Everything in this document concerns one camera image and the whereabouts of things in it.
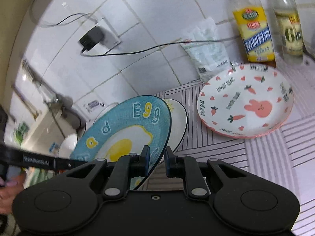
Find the white plastic packet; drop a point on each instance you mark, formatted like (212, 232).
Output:
(206, 51)

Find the white wall socket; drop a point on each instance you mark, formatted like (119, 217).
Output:
(112, 39)

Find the pale label glass bottle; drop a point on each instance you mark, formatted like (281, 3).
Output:
(291, 36)

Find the white plate black rim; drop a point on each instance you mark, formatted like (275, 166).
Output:
(178, 127)

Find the yellow label oil bottle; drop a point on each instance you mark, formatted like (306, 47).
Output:
(256, 29)

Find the person's left hand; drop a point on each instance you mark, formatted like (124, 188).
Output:
(8, 194)

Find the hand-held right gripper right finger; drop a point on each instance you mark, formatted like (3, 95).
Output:
(168, 163)

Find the pink striped cloth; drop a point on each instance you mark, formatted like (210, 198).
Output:
(270, 157)

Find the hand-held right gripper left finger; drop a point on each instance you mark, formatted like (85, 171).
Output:
(145, 161)

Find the black power adapter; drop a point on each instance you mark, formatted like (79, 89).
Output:
(91, 38)

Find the blue egg print plate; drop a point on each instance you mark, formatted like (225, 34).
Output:
(118, 127)

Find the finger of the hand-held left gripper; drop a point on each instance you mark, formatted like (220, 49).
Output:
(37, 161)

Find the pink rabbit print plate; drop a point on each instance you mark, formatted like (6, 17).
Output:
(246, 95)

